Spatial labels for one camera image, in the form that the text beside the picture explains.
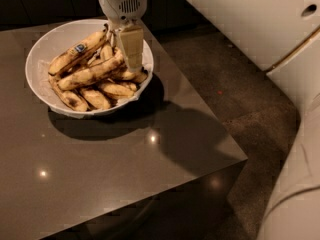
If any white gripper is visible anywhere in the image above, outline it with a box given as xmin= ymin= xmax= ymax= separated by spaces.
xmin=99 ymin=0 xmax=147 ymax=72

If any long central spotted banana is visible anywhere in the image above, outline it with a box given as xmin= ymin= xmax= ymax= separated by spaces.
xmin=58 ymin=50 xmax=124 ymax=91

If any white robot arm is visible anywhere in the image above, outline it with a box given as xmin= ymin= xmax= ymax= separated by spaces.
xmin=128 ymin=0 xmax=320 ymax=240

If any small upright banana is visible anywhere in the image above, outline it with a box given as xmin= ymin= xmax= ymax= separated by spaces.
xmin=100 ymin=43 xmax=113 ymax=60

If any right side banana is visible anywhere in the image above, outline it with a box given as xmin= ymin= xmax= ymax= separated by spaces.
xmin=112 ymin=68 xmax=148 ymax=84

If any top banana with blue sticker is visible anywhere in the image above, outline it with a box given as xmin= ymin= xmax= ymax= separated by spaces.
xmin=48 ymin=28 xmax=107 ymax=76

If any lower right banana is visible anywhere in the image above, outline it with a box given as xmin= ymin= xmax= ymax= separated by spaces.
xmin=98 ymin=81 xmax=134 ymax=99

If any bottom middle banana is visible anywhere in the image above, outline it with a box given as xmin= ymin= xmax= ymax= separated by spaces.
xmin=80 ymin=88 xmax=111 ymax=110

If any bottom left bruised banana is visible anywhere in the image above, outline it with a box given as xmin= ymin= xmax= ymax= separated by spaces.
xmin=48 ymin=75 xmax=88 ymax=112

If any white bowl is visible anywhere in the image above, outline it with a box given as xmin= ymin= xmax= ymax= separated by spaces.
xmin=25 ymin=19 xmax=154 ymax=119

